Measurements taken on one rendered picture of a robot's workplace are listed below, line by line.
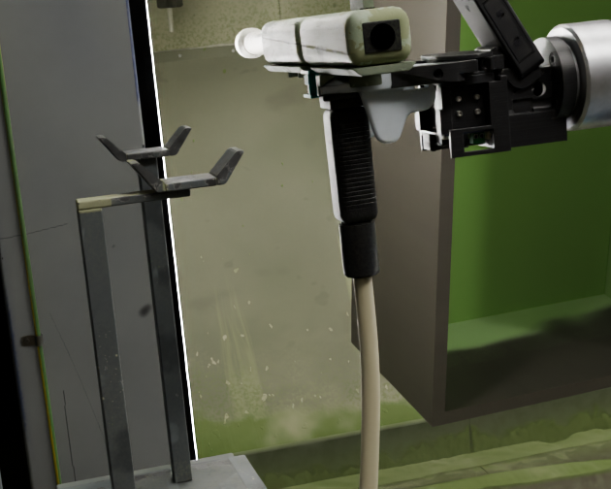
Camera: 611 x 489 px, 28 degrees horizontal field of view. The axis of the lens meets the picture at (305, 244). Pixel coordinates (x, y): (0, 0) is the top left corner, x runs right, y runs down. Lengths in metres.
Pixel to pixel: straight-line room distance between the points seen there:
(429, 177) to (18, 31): 0.84
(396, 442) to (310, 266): 0.49
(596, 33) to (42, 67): 0.64
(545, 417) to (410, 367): 1.03
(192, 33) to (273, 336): 0.87
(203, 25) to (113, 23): 1.94
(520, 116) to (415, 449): 2.09
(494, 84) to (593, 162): 1.58
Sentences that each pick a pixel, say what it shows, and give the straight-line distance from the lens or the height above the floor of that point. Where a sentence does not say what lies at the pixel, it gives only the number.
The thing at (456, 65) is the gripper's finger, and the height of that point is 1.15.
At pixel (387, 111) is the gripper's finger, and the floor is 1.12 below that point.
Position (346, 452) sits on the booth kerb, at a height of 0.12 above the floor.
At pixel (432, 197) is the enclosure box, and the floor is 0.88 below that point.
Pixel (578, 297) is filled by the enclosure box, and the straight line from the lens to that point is 2.67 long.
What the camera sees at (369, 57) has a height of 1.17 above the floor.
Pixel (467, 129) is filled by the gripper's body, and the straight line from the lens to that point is 0.99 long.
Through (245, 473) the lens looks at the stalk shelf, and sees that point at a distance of 1.14.
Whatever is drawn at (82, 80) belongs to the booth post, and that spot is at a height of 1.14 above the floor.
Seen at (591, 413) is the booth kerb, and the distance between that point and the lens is 3.24.
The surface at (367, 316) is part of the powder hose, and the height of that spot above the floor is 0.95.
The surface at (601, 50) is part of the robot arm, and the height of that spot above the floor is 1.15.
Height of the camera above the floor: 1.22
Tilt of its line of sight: 12 degrees down
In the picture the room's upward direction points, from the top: 5 degrees counter-clockwise
